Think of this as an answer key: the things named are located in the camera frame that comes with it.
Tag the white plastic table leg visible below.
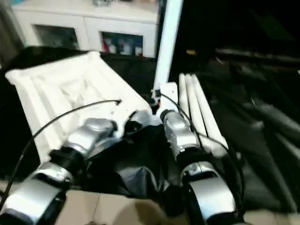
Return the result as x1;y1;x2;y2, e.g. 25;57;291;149
154;0;184;94
184;74;211;141
178;73;197;136
191;74;229;158

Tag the white plastic table top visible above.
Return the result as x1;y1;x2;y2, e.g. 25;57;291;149
5;51;155;162

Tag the black plastic mat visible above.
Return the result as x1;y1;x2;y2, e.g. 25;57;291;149
0;45;300;214

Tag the white glass-door cabinet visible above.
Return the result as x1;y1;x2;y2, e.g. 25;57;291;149
12;0;162;59

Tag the grey curtain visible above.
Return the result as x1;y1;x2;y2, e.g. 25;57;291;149
0;0;15;50

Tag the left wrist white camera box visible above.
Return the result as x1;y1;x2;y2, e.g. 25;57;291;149
110;101;153;136

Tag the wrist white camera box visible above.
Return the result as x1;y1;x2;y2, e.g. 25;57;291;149
152;83;179;111
110;101;153;136

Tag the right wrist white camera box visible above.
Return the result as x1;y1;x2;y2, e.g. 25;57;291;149
152;83;179;111

